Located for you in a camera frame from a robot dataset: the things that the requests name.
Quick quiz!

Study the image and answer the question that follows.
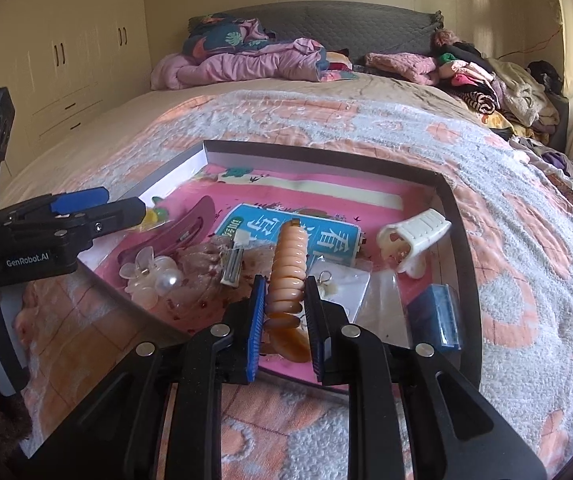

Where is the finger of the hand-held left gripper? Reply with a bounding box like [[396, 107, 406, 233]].
[[59, 197, 147, 248], [0, 187, 110, 228]]

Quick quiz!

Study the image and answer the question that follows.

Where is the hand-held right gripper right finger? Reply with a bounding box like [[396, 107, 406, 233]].
[[304, 276, 547, 480]]

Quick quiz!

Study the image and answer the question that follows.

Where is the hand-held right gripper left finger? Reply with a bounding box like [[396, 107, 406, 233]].
[[31, 275, 267, 480]]

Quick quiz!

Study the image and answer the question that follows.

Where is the yellow hair accessory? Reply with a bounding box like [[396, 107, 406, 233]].
[[139, 205, 172, 233]]

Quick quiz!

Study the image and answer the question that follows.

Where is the clear earring packet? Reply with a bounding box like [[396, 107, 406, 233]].
[[311, 260, 371, 323]]

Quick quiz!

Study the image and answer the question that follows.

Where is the orange twisted hair clip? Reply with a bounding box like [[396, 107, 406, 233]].
[[265, 220, 312, 363]]

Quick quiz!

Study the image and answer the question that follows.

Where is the pearl flower hair clip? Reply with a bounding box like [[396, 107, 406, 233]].
[[119, 247, 184, 308]]

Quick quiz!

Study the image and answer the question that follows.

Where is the clear glitter plastic bag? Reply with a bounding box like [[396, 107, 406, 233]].
[[166, 240, 252, 318]]

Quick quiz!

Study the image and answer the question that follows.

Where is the blue plastic bead box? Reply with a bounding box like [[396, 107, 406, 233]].
[[407, 284, 465, 351]]

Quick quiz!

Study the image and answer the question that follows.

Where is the white claw hair clip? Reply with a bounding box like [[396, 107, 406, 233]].
[[377, 208, 452, 279]]

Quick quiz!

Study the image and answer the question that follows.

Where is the black shallow tray box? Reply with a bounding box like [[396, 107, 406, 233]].
[[74, 140, 482, 391]]

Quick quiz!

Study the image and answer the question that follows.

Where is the maroon snap hair clip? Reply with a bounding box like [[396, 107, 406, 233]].
[[116, 195, 217, 273]]

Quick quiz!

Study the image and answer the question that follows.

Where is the clear empty plastic packet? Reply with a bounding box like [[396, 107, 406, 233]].
[[354, 272, 412, 348]]

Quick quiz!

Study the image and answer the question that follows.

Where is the blue printed booklet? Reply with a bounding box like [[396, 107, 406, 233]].
[[214, 203, 365, 268]]

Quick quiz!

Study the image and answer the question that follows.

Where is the bed with beige sheet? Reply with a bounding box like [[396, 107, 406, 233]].
[[0, 1, 573, 480]]

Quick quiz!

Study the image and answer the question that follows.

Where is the cream wardrobe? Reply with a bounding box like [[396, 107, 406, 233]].
[[0, 0, 147, 181]]

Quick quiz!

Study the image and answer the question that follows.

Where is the pink paper tray lining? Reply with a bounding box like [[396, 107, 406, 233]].
[[91, 167, 462, 361]]

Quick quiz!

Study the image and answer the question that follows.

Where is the pink quilt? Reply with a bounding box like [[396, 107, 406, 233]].
[[150, 37, 360, 92]]

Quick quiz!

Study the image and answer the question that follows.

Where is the dark leaf-patterned pillow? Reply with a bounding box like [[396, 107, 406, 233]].
[[184, 16, 277, 56]]

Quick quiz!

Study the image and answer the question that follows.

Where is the grey and orange fleece blanket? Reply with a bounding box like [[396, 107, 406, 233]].
[[16, 87, 573, 480]]

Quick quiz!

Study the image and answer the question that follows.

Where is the pink fuzzy garment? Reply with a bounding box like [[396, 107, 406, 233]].
[[364, 51, 440, 86]]

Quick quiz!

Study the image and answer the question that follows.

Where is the grey padded headboard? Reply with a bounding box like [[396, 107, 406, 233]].
[[189, 1, 445, 61]]

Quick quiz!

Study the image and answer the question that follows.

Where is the pile of clothes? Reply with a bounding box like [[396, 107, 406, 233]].
[[434, 30, 573, 193]]

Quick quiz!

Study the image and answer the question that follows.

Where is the black bag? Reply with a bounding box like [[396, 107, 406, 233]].
[[527, 60, 565, 93]]

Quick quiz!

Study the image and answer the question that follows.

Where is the red cable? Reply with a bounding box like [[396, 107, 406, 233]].
[[497, 25, 562, 61]]

